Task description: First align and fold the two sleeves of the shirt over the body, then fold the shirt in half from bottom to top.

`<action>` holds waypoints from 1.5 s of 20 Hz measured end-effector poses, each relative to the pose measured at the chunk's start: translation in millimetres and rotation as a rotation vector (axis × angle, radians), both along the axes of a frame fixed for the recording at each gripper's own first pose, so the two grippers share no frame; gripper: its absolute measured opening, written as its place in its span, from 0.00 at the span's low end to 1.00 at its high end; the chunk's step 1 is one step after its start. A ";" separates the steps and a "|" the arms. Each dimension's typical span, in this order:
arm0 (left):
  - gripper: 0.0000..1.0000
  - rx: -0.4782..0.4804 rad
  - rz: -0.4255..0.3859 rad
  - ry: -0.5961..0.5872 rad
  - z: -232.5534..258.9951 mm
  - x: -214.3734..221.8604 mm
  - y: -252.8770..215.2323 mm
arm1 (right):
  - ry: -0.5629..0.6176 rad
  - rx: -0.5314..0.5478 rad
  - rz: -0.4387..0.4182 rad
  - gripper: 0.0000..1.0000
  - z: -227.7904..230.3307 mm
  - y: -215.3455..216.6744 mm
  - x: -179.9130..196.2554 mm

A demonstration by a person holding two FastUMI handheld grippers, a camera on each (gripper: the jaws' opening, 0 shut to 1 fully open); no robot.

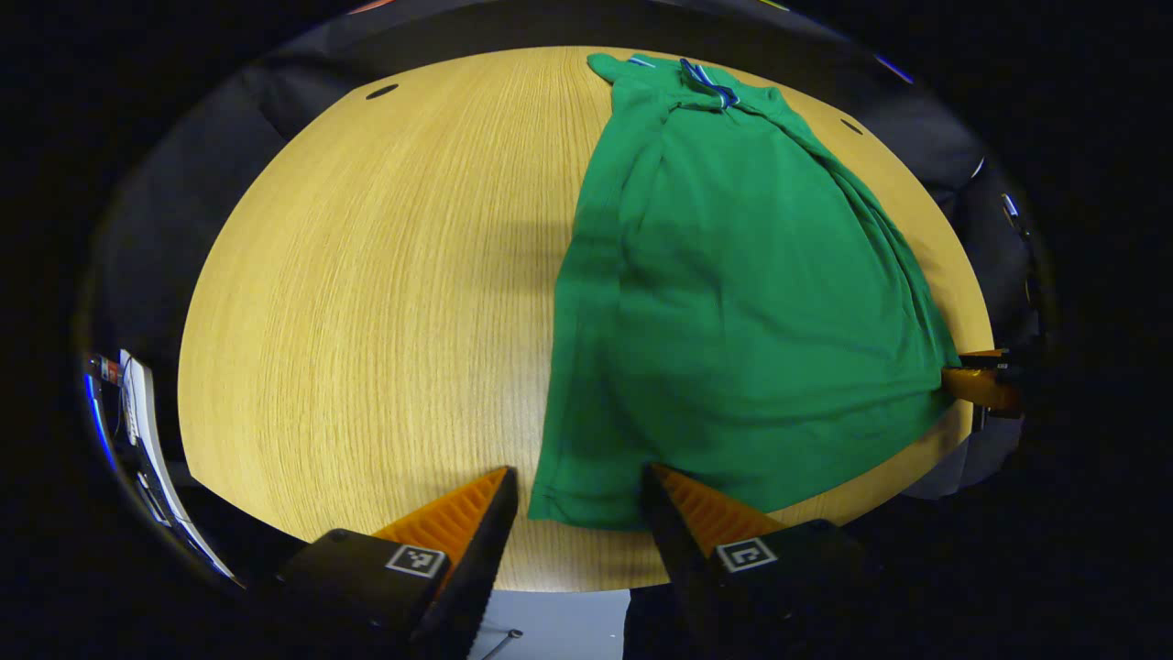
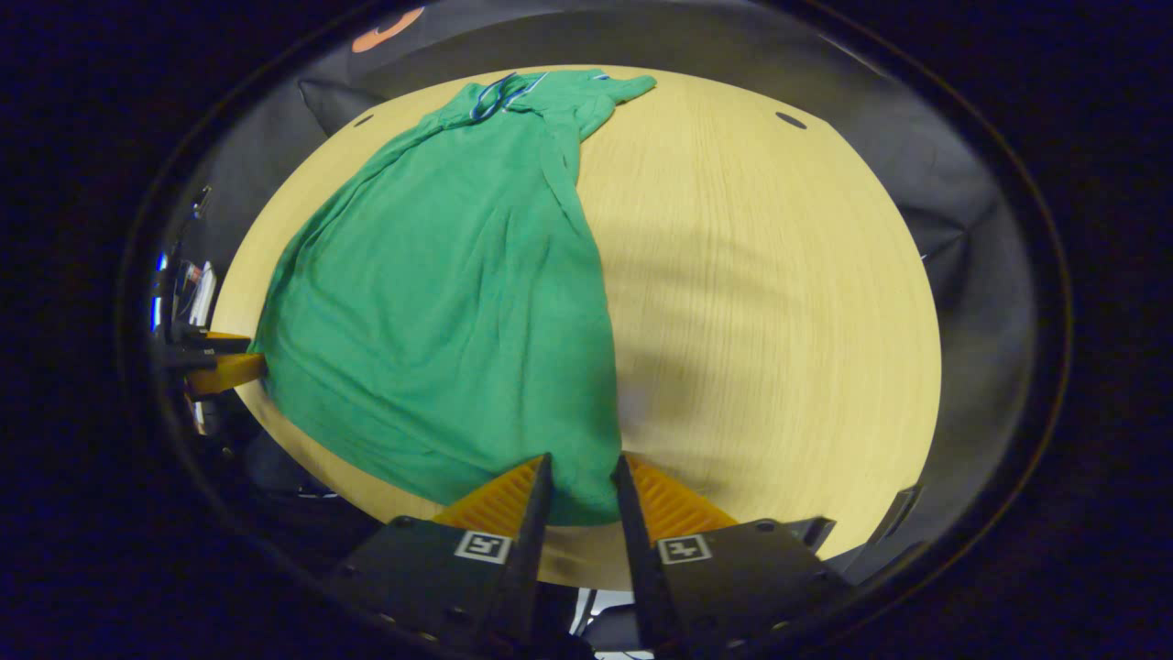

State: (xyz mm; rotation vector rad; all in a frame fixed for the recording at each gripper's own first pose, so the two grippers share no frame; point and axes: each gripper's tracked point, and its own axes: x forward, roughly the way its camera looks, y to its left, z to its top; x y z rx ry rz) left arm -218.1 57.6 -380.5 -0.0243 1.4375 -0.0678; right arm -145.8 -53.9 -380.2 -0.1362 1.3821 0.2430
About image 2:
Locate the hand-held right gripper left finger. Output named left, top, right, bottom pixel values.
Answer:
left=325, top=452, right=555, bottom=660

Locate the green T-shirt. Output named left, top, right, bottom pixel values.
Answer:
left=249, top=69, right=658, bottom=528

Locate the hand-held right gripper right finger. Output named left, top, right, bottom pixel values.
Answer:
left=611, top=454, right=849, bottom=656

